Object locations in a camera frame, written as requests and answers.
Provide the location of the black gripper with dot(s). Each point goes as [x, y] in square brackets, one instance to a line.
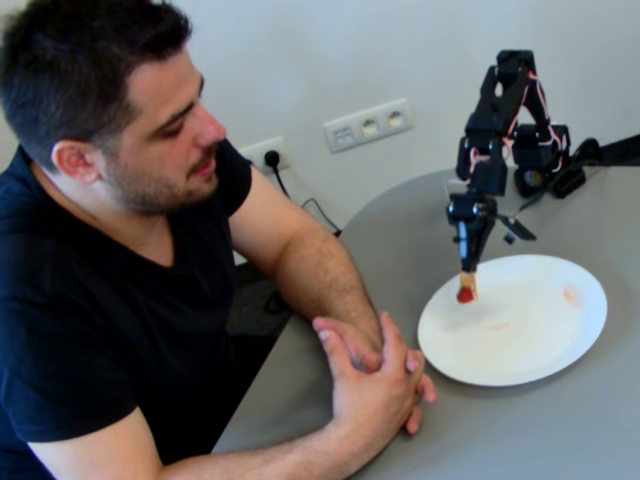
[469, 210]

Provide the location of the red strawberry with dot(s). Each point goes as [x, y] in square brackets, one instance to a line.
[463, 296]

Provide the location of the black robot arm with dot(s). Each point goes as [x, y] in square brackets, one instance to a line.
[500, 110]

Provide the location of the person's left forearm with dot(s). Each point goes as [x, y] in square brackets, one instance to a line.
[330, 285]

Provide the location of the person's right forearm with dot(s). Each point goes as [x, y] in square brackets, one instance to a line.
[260, 450]

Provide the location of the person's left hand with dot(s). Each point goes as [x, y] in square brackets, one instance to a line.
[395, 350]

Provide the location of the person's right hand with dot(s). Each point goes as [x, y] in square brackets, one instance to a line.
[370, 395]

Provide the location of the white round plate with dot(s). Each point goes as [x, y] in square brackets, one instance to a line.
[525, 340]

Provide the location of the black table clamp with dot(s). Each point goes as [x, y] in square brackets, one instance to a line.
[570, 177]

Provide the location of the black power plug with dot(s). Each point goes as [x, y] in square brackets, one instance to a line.
[271, 160]

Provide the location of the black v-neck t-shirt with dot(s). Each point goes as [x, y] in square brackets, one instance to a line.
[90, 320]

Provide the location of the dark-haired bearded man's head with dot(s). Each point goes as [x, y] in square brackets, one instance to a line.
[100, 90]

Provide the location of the white double wall socket panel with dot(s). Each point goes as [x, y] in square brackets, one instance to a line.
[367, 126]

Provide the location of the white single wall socket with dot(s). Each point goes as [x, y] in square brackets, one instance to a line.
[260, 150]

